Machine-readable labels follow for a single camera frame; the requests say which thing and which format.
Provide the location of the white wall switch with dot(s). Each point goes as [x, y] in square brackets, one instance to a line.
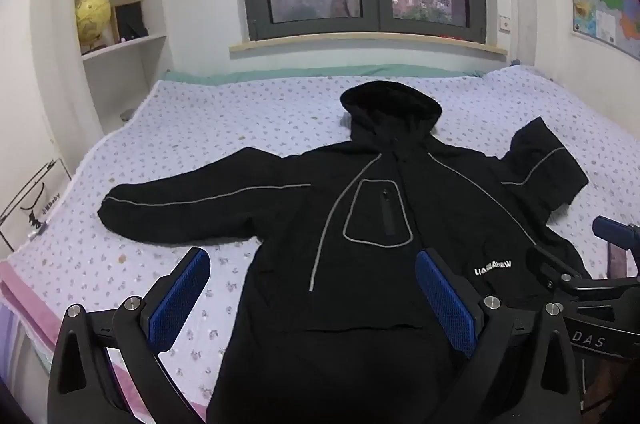
[505, 24]

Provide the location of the wooden window sill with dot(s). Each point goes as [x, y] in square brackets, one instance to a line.
[365, 46]

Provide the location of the pink striped blanket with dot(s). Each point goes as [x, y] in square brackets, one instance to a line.
[25, 304]

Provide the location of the black hooded jacket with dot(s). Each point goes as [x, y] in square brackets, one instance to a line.
[350, 304]

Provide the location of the floral white bed sheet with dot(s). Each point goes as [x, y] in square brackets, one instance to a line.
[225, 128]

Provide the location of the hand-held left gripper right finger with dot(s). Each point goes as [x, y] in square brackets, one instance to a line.
[450, 304]

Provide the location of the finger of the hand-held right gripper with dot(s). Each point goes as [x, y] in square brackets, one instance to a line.
[552, 266]
[617, 231]

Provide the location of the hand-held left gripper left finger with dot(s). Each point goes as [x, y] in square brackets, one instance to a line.
[175, 304]

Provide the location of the small grey object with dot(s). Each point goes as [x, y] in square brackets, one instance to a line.
[126, 114]

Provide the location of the white printed bag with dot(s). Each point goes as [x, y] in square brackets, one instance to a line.
[30, 209]

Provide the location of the yellow globe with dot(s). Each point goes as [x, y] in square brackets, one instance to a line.
[92, 18]

